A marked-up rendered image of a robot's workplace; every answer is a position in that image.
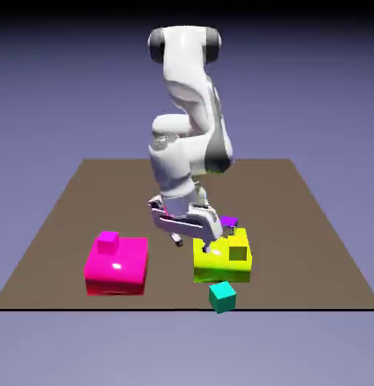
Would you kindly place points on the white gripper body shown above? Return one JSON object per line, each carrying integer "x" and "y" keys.
{"x": 187, "y": 225}

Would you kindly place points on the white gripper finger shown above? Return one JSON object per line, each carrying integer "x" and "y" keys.
{"x": 177, "y": 238}
{"x": 207, "y": 246}

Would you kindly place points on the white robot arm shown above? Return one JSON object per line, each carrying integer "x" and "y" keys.
{"x": 187, "y": 78}

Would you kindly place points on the small yellow cube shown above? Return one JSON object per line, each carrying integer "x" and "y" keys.
{"x": 237, "y": 254}

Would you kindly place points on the small purple cube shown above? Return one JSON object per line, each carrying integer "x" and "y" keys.
{"x": 229, "y": 221}

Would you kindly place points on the small teal cube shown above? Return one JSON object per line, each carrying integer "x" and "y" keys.
{"x": 222, "y": 297}

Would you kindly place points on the small magenta cube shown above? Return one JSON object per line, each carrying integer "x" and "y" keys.
{"x": 108, "y": 243}

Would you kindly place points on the large yellow box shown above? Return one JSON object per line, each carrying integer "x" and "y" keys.
{"x": 217, "y": 265}

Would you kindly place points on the large pink box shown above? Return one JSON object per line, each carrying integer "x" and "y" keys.
{"x": 116, "y": 265}

